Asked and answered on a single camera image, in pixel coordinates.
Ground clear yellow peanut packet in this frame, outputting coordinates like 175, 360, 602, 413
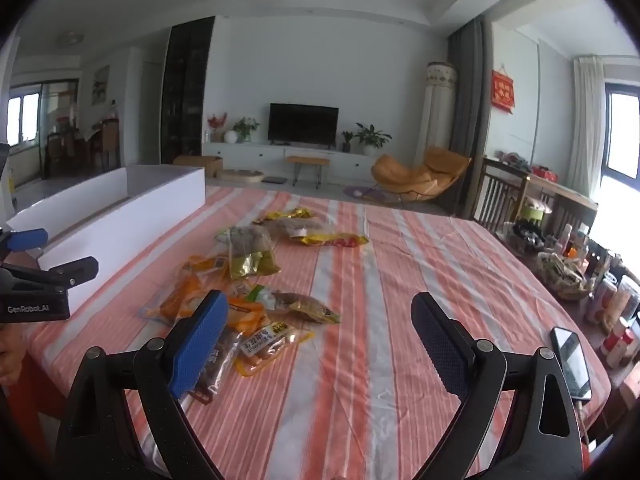
235, 320, 316, 378

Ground group of bottles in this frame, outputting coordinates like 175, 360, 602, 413
552, 225, 640, 368

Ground wooden side table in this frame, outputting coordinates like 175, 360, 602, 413
482, 155, 599, 241

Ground red wall hanging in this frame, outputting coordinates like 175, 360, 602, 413
491, 65, 516, 113

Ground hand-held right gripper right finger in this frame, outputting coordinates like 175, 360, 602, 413
411, 291, 586, 480

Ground green-edged packet of brown snacks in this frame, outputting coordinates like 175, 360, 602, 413
216, 225, 274, 257

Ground small yellow snack packet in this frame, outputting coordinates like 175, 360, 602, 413
264, 207, 321, 223

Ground small wooden bench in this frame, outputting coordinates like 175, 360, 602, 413
285, 156, 331, 188

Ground wooden dining chairs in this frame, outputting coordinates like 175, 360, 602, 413
46, 119, 122, 173

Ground black glass cabinet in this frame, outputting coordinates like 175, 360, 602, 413
160, 16, 216, 165

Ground dark wooden chair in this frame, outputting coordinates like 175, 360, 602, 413
472, 157, 531, 233

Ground large potted plant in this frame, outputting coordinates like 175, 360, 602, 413
355, 122, 392, 156

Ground white cardboard box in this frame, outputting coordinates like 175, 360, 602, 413
5, 165, 207, 316

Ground orange striped tablecloth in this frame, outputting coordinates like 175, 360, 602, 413
22, 185, 613, 480

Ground white television cabinet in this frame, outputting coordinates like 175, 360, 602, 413
201, 141, 396, 176

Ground dark brown snack packet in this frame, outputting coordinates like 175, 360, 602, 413
182, 327, 243, 406

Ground small orange snack packet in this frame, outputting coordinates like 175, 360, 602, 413
175, 255, 231, 286

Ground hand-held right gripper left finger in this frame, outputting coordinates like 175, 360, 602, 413
55, 290, 230, 480

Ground grey curtain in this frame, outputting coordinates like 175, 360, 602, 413
446, 17, 493, 218

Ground orange lounge chair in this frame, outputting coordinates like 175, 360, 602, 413
371, 146, 472, 204

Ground green plant in vase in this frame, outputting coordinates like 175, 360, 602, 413
232, 117, 260, 143

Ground brown cardboard box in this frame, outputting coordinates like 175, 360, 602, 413
173, 155, 224, 178

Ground wall painting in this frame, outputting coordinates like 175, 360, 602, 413
91, 65, 111, 106

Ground person's left hand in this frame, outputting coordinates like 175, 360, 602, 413
0, 325, 26, 387

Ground covered standing air conditioner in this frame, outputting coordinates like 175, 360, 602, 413
414, 61, 457, 153

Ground black flat television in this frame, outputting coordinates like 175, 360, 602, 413
268, 103, 339, 147

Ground woven basket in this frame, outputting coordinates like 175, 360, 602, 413
537, 252, 596, 302

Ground bowl of dark items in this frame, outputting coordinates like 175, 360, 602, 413
504, 220, 549, 257

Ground gold foil snack packet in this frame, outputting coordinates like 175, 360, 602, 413
227, 251, 282, 281

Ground white curtain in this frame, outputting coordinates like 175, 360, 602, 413
567, 56, 606, 206

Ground beige oval pet bed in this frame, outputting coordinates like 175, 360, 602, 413
216, 168, 264, 184

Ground balcony window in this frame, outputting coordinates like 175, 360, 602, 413
7, 92, 41, 146

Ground red flower arrangement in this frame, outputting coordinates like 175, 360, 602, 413
207, 112, 228, 142

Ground long yellow snack packet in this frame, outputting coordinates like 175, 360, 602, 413
302, 232, 369, 250

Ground dark framed window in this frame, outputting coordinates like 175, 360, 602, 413
602, 80, 640, 181

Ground large orange snack packet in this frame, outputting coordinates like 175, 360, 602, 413
142, 270, 266, 333

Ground black smartphone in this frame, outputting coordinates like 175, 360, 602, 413
551, 326, 593, 401

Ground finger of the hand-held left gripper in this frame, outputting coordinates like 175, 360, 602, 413
0, 228, 49, 261
0, 256, 99, 291

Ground green and brown snack packet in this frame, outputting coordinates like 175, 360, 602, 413
249, 285, 342, 326

